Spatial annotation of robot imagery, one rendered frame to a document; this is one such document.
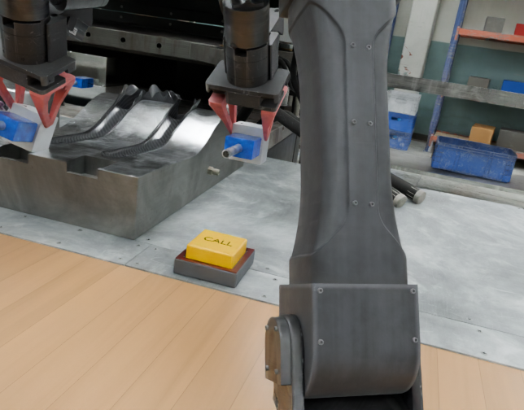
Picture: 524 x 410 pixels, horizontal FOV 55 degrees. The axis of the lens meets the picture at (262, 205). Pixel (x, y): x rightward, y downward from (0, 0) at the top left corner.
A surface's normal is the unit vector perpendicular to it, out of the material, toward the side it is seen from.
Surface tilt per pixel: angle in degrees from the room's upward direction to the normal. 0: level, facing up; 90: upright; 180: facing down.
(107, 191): 90
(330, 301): 61
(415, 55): 90
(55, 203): 90
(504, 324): 0
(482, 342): 0
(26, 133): 102
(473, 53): 90
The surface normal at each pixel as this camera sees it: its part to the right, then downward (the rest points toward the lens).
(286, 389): -0.96, -0.05
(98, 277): 0.14, -0.94
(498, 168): -0.31, 0.29
